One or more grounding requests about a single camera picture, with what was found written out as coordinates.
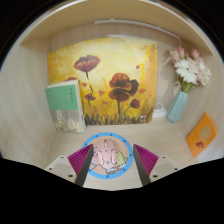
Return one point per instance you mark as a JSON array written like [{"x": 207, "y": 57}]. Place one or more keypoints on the light wooden shelf board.
[{"x": 83, "y": 16}]

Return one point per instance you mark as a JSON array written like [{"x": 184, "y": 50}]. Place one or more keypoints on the white power adapter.
[{"x": 159, "y": 112}]

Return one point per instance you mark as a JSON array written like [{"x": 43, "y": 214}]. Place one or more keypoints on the pink computer mouse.
[{"x": 105, "y": 155}]

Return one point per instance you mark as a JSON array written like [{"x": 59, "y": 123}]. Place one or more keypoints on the teal faceted vase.
[{"x": 177, "y": 108}]

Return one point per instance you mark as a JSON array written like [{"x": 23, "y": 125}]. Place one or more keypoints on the white light bar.
[{"x": 133, "y": 23}]

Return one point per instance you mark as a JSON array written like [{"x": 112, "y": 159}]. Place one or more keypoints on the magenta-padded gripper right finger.
[{"x": 146, "y": 160}]

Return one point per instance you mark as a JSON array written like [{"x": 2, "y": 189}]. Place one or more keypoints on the orange cover book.
[{"x": 201, "y": 136}]

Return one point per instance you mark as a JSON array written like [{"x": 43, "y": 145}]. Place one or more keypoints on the pink and white flower bouquet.
[{"x": 188, "y": 68}]

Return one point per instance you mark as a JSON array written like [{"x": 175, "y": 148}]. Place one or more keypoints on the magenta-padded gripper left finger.
[{"x": 80, "y": 161}]

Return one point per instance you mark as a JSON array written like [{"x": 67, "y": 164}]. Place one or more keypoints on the green cover book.
[{"x": 61, "y": 98}]

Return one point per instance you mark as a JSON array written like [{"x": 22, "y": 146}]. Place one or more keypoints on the yellow poppy flower painting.
[{"x": 116, "y": 56}]

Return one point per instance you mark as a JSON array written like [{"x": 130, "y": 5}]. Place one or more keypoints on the round blue-rimmed cartoon mouse pad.
[{"x": 125, "y": 156}]

